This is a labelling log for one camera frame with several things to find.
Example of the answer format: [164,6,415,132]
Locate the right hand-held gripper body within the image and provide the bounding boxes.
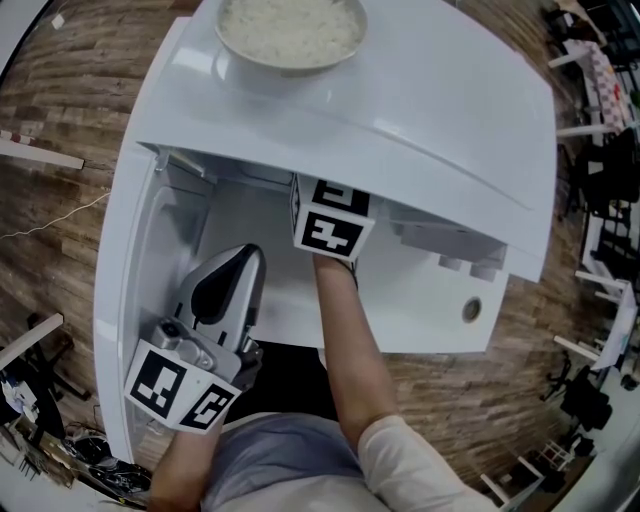
[288,172,377,261]

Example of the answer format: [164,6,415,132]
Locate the black bin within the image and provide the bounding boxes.
[64,433,151,506]

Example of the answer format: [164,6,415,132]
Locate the white table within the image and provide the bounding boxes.
[249,249,509,354]

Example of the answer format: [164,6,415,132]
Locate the person's left forearm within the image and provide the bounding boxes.
[147,424,224,512]

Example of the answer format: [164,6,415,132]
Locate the person's black trousers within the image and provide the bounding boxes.
[252,340,342,421]

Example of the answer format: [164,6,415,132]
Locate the red checkered table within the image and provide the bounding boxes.
[547,38,640,139]

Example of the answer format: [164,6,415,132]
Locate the long white floor cable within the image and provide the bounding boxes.
[0,192,111,240]

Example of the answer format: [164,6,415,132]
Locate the white bar frame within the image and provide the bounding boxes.
[0,313,65,370]

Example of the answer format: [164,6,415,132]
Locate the person's grey shirt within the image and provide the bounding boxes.
[202,412,364,506]

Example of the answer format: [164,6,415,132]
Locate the white device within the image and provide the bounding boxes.
[0,374,41,421]

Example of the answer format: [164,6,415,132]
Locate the white bowl of rice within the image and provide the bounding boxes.
[214,0,369,77]

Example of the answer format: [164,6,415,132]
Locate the black office chair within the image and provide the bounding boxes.
[542,349,614,432]
[574,127,640,217]

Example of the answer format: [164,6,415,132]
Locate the black cart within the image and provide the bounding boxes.
[0,339,94,446]

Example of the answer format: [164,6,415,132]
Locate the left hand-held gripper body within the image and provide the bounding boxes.
[123,318,264,432]

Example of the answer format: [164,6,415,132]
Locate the person's cream top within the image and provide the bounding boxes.
[199,414,506,512]

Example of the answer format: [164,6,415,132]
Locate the person's right forearm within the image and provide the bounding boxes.
[312,252,401,449]

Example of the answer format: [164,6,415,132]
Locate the white microwave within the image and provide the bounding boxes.
[92,0,560,465]

